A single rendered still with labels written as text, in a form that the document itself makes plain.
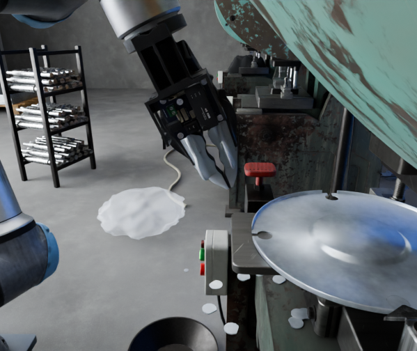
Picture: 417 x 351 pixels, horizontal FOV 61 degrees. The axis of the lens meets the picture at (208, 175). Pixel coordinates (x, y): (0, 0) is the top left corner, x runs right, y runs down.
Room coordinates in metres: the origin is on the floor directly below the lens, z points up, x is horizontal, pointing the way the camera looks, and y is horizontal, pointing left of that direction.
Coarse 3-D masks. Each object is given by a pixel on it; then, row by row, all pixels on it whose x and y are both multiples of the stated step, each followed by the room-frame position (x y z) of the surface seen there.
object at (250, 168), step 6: (252, 162) 0.78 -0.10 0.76; (258, 162) 0.78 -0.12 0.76; (246, 168) 0.74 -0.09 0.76; (252, 168) 0.74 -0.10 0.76; (258, 168) 0.74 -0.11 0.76; (264, 168) 0.74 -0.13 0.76; (270, 168) 0.74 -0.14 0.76; (246, 174) 0.73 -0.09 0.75; (252, 174) 0.72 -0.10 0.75; (258, 174) 0.72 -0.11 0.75; (264, 174) 0.72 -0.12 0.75; (270, 174) 0.72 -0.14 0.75; (258, 180) 0.75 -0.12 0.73
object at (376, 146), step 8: (376, 136) 0.44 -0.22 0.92; (376, 144) 0.44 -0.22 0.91; (384, 144) 0.42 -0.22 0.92; (376, 152) 0.44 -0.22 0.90; (384, 152) 0.41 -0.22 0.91; (392, 152) 0.40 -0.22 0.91; (384, 160) 0.41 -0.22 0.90; (392, 160) 0.39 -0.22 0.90; (400, 160) 0.37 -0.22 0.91; (392, 168) 0.39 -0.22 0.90; (400, 168) 0.37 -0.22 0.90; (408, 168) 0.37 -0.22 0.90
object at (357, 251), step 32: (320, 192) 0.56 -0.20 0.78; (352, 192) 0.56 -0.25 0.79; (256, 224) 0.45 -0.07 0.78; (288, 224) 0.45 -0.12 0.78; (320, 224) 0.44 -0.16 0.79; (352, 224) 0.44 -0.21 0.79; (384, 224) 0.44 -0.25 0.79; (416, 224) 0.45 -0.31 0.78; (288, 256) 0.37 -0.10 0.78; (320, 256) 0.37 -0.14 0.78; (352, 256) 0.37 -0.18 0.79; (384, 256) 0.37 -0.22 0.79; (416, 256) 0.37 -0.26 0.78; (320, 288) 0.31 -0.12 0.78; (352, 288) 0.31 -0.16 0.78; (384, 288) 0.31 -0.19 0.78; (416, 288) 0.31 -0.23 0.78
